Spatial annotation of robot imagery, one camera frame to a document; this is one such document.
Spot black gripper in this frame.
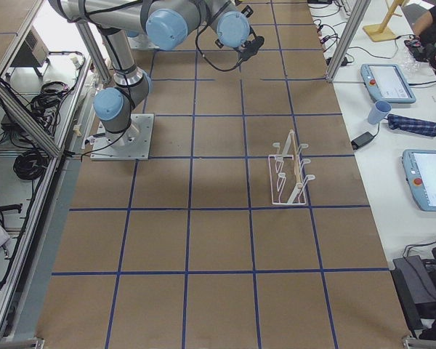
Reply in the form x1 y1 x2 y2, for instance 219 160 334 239
238 36 265 60

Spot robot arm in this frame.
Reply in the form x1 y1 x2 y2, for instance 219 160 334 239
50 1 210 150
126 1 265 61

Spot blue cup on desk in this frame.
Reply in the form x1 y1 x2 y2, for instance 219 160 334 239
367 100 392 125

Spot wooden stand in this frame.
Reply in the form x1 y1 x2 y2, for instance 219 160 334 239
363 0 408 42

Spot upper teach pendant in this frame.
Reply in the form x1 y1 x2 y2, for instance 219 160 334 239
360 64 416 104

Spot teach pendant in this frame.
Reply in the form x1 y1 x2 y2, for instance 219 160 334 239
360 64 416 104
402 149 436 212

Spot black adapter on desk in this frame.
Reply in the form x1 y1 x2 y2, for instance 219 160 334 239
351 132 375 151

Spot seated person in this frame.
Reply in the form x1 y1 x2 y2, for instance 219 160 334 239
411 3 436 81

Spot plaid folded cloth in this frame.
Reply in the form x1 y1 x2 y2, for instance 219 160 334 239
387 113 436 137

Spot grey box device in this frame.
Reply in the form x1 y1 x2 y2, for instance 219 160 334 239
10 26 49 77

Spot lower teach pendant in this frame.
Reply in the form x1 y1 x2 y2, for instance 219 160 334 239
402 149 436 212

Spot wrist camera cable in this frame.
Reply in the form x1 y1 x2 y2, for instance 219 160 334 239
195 21 259 72

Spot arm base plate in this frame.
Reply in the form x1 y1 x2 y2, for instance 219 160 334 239
89 113 154 161
127 33 159 51

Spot aluminium frame post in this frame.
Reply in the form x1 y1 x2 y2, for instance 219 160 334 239
326 0 371 82

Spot white wire cup rack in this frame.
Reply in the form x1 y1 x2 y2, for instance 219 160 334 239
267 129 315 206

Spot coiled black cables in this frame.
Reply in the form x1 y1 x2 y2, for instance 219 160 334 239
13 148 49 181

